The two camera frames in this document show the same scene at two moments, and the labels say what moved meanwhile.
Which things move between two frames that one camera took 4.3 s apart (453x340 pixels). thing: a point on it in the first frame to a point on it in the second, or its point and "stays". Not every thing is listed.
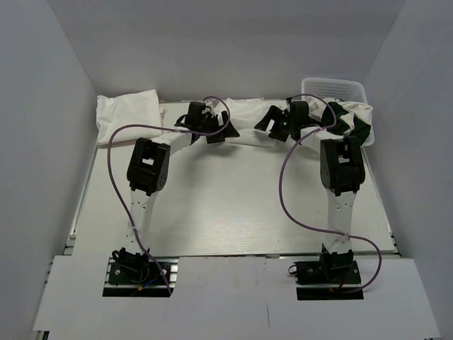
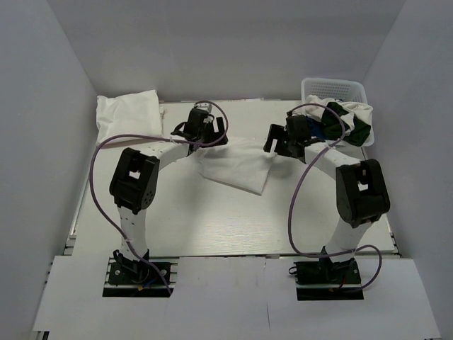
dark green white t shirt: x=349 y=118 stays
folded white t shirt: x=136 y=108 stays
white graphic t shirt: x=245 y=113 to x=243 y=163
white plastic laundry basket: x=343 y=90 stays
